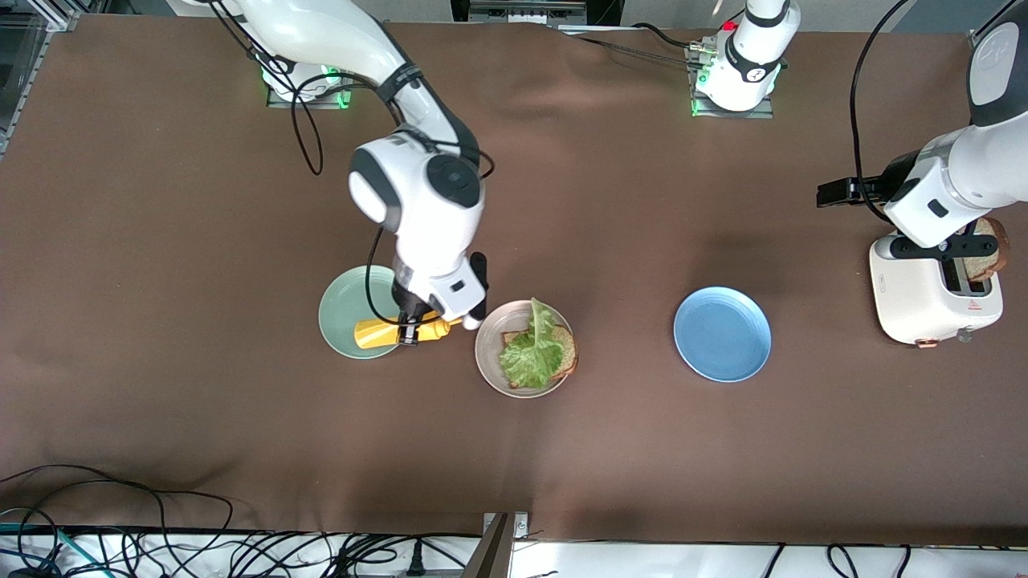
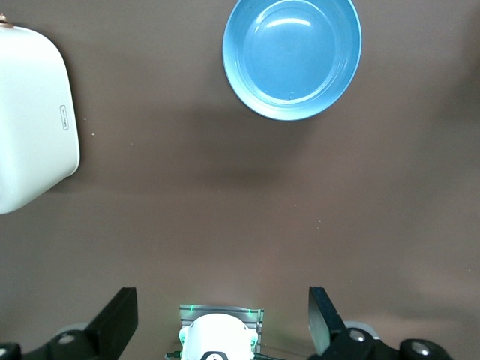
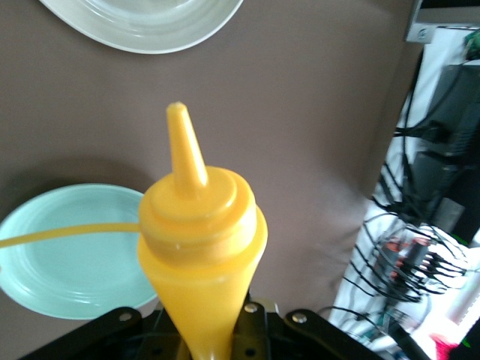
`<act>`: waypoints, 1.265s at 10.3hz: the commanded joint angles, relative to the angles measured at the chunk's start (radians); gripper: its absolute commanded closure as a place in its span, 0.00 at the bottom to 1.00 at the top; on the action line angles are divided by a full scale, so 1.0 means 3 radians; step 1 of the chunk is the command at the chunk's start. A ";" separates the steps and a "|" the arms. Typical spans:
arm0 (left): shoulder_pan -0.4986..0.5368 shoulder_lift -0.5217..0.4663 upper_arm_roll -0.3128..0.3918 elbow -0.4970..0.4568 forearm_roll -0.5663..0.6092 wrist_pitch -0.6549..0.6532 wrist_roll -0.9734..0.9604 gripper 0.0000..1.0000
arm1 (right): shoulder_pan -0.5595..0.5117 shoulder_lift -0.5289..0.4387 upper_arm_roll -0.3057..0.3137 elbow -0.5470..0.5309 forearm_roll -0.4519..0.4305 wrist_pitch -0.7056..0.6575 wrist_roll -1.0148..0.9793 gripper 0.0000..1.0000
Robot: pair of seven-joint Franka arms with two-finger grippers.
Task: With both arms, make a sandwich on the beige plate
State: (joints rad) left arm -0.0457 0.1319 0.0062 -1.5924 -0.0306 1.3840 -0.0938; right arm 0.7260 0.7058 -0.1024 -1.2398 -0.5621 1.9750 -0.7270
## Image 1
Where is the aluminium bracket post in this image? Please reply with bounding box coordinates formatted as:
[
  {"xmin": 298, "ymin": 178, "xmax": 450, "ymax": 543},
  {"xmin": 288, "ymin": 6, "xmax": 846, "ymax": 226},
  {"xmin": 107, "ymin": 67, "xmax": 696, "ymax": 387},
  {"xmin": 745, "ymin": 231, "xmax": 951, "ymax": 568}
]
[{"xmin": 464, "ymin": 511, "xmax": 531, "ymax": 578}]

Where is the beige plate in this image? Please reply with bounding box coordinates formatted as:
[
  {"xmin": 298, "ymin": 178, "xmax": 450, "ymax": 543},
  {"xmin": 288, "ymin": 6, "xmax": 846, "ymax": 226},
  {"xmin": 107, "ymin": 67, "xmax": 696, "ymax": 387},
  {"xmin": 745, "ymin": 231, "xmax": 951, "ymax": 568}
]
[{"xmin": 475, "ymin": 300, "xmax": 576, "ymax": 399}]

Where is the yellow mustard squeeze bottle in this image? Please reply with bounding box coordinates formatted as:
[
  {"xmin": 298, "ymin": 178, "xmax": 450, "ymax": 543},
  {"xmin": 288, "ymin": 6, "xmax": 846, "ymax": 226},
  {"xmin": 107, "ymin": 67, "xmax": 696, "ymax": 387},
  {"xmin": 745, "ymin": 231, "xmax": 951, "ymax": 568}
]
[{"xmin": 354, "ymin": 315, "xmax": 464, "ymax": 350}]

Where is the brown table cloth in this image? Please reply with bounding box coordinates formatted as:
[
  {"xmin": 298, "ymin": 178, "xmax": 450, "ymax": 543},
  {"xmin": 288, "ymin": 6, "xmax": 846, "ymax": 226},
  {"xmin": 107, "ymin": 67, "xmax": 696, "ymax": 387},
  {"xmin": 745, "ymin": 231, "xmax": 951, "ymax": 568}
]
[{"xmin": 0, "ymin": 12, "xmax": 1028, "ymax": 547}]

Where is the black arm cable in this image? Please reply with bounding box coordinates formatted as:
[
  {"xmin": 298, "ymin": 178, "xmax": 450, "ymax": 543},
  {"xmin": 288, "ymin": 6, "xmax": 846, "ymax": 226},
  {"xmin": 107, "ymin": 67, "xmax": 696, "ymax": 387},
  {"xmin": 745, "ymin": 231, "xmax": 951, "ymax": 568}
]
[
  {"xmin": 849, "ymin": 0, "xmax": 912, "ymax": 218},
  {"xmin": 209, "ymin": 0, "xmax": 496, "ymax": 326}
]

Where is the clear acrylic enclosure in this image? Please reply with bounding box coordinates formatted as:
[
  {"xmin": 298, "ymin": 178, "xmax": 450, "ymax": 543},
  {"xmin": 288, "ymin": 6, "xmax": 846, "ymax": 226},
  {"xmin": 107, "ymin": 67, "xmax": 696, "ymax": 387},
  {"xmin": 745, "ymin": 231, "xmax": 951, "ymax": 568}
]
[{"xmin": 0, "ymin": 0, "xmax": 81, "ymax": 153}]

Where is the green lettuce leaf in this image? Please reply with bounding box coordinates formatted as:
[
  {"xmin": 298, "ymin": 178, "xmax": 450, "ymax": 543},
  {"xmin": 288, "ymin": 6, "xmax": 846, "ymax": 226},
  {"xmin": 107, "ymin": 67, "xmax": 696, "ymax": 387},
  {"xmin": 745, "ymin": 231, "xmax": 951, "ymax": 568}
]
[{"xmin": 499, "ymin": 297, "xmax": 568, "ymax": 390}]

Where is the grey base supply cable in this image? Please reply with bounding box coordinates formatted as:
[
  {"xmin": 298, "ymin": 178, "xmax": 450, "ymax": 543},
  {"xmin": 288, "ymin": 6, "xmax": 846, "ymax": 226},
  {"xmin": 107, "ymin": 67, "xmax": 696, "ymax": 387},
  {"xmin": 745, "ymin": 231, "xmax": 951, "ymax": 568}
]
[{"xmin": 558, "ymin": 22, "xmax": 701, "ymax": 67}]

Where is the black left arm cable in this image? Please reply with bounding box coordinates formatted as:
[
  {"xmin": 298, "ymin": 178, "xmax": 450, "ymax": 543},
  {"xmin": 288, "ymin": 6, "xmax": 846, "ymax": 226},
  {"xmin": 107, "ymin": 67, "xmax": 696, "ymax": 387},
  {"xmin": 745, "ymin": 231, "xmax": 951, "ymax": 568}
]
[{"xmin": 849, "ymin": 0, "xmax": 912, "ymax": 218}]

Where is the blue plate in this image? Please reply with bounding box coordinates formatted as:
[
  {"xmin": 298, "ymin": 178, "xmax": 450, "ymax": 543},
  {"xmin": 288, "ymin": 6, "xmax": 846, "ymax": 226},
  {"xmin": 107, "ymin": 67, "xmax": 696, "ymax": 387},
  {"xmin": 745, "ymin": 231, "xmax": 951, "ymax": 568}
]
[{"xmin": 673, "ymin": 286, "xmax": 773, "ymax": 383}]

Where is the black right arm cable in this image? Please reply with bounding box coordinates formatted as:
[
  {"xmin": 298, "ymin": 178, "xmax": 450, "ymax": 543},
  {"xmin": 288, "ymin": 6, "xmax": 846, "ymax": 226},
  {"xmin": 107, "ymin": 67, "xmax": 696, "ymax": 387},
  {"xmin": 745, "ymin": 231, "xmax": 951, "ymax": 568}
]
[{"xmin": 209, "ymin": 0, "xmax": 496, "ymax": 326}]

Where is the teal cable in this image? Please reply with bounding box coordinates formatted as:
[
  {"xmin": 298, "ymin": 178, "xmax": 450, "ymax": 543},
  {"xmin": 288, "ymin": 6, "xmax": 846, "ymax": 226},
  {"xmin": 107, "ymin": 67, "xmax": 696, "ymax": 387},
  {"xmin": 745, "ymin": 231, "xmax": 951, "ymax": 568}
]
[{"xmin": 0, "ymin": 520, "xmax": 85, "ymax": 567}]

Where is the black equipment box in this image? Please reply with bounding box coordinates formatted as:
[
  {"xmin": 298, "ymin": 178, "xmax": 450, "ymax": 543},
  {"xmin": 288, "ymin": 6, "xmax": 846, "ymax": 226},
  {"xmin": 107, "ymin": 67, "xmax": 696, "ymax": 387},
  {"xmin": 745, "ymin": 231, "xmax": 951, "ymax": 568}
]
[{"xmin": 450, "ymin": 0, "xmax": 624, "ymax": 26}]

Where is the long black looped cable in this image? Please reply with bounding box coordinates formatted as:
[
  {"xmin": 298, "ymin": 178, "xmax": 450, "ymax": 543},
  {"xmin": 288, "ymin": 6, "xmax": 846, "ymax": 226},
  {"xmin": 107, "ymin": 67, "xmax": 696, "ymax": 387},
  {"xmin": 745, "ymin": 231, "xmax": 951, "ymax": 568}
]
[{"xmin": 0, "ymin": 464, "xmax": 235, "ymax": 563}]

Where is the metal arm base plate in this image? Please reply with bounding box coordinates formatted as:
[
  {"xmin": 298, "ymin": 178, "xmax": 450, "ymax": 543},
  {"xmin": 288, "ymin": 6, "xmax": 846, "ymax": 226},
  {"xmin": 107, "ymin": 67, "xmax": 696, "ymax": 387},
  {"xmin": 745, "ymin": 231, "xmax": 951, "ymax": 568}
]
[
  {"xmin": 688, "ymin": 44, "xmax": 776, "ymax": 120},
  {"xmin": 265, "ymin": 34, "xmax": 360, "ymax": 110}
]

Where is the brown bread slice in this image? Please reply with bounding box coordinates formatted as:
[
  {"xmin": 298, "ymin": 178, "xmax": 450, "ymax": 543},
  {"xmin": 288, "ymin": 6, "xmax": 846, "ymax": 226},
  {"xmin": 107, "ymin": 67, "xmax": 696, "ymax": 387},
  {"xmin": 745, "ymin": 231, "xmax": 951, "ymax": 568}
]
[
  {"xmin": 502, "ymin": 324, "xmax": 580, "ymax": 391},
  {"xmin": 962, "ymin": 217, "xmax": 1010, "ymax": 283}
]

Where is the mint green plate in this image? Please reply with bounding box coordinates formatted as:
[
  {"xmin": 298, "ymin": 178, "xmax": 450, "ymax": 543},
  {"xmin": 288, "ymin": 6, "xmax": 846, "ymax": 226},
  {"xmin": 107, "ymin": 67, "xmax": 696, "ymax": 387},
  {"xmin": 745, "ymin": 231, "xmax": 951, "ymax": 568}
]
[{"xmin": 318, "ymin": 265, "xmax": 406, "ymax": 360}]

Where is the white toaster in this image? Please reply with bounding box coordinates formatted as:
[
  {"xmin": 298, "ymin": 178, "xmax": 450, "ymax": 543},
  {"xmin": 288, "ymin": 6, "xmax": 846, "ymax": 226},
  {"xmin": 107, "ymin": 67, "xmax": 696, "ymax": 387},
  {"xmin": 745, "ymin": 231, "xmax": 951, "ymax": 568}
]
[{"xmin": 869, "ymin": 225, "xmax": 1005, "ymax": 348}]

